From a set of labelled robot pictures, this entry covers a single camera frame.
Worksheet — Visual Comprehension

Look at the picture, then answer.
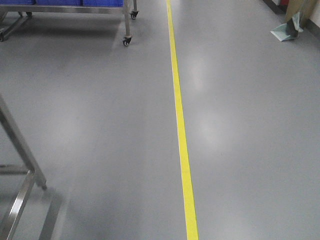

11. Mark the stainless steel wheeled rack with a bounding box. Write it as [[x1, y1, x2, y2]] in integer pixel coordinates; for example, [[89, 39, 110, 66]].
[[0, 0, 139, 47]]

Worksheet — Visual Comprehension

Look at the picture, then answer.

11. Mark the stainless steel frame leg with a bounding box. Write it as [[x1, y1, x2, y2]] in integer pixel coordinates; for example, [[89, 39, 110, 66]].
[[0, 97, 47, 240]]

